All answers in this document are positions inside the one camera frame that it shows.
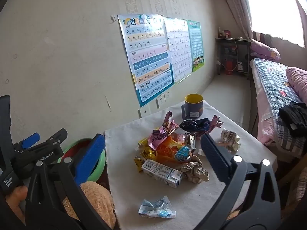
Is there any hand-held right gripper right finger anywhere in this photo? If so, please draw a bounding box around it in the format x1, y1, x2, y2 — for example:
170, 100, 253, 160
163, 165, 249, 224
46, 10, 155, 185
192, 133, 281, 230

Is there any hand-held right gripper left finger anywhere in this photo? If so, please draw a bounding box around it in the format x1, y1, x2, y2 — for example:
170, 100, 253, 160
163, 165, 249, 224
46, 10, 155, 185
24, 134, 111, 230

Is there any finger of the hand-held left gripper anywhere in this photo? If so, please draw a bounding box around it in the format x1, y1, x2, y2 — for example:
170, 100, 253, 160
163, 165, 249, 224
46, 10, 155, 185
16, 129, 68, 160
13, 132, 41, 154

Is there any red bin with green rim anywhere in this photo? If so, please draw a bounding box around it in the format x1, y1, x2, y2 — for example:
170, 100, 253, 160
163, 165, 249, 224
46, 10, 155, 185
58, 138, 106, 182

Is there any brown paper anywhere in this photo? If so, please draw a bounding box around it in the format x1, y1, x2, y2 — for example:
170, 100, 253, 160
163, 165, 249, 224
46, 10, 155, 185
180, 154, 210, 185

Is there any person's left hand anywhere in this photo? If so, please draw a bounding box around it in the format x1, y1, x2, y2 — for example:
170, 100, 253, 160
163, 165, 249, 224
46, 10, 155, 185
5, 186, 28, 223

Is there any beige candy wrapper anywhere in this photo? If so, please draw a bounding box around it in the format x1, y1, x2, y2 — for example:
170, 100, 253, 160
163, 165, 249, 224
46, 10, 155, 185
217, 128, 241, 152

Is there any small dark packet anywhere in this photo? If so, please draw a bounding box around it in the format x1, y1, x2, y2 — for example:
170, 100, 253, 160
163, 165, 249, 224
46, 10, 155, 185
187, 132, 197, 149

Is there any small purple wrapper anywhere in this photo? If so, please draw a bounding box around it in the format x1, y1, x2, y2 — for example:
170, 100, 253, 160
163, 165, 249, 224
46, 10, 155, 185
209, 114, 223, 130

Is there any white cloth covered table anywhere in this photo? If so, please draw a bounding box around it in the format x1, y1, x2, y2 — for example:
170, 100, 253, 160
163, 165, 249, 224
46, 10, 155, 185
104, 99, 279, 230

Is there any brown plush toy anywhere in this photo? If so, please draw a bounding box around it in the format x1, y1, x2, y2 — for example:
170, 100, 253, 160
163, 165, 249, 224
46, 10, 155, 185
64, 181, 117, 230

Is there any orange snack wrapper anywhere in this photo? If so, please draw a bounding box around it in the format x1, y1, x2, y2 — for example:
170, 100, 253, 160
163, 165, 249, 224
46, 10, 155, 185
153, 136, 192, 163

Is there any gold foil wrapper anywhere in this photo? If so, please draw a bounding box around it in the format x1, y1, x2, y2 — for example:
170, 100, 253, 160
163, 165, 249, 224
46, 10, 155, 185
134, 146, 159, 173

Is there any grey mug with yellow inside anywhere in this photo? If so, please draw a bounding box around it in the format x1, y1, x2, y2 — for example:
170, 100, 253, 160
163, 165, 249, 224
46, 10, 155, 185
181, 94, 204, 120

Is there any white and blue milk carton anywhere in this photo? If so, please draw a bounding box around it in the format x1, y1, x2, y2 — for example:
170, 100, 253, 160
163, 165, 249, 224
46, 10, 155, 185
141, 159, 183, 188

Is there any magenta printed wrapper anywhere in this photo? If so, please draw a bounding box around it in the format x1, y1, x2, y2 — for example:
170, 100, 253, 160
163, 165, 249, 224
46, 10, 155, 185
147, 111, 180, 155

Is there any clear blue plastic wrapper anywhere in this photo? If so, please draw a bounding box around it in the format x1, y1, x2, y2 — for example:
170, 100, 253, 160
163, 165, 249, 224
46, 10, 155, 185
138, 196, 177, 219

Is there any black garment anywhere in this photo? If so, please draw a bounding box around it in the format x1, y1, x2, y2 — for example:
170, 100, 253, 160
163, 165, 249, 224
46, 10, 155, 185
279, 101, 307, 137

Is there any bed with plaid quilt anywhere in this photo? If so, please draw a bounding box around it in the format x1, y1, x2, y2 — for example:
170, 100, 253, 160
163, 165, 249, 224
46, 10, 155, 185
249, 58, 307, 159

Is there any pink folded quilt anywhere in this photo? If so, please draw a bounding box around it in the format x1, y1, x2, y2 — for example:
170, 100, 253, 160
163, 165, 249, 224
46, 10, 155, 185
285, 67, 307, 106

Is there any dark metal shelf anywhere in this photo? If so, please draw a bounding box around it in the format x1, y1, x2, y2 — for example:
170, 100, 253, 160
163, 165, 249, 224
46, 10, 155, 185
215, 37, 251, 76

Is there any pink star print pillow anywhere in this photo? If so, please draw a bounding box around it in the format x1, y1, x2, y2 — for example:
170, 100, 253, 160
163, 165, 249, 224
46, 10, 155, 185
250, 38, 281, 60

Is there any patterned curtain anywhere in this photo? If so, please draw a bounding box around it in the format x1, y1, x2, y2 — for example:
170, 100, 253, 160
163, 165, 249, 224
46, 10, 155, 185
213, 0, 255, 41

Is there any bright window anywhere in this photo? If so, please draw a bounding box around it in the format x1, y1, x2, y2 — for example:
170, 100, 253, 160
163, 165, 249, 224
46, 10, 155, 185
242, 0, 307, 48

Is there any blue bordered letter wall poster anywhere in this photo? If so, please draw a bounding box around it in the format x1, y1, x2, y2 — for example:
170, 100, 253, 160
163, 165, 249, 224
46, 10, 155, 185
117, 14, 174, 108

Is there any white chart wall poster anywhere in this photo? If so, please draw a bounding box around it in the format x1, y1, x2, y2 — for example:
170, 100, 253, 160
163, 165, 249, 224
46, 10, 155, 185
164, 17, 193, 85

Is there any green wall poster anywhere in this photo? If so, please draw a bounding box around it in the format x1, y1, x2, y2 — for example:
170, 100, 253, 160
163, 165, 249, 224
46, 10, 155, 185
187, 20, 205, 72

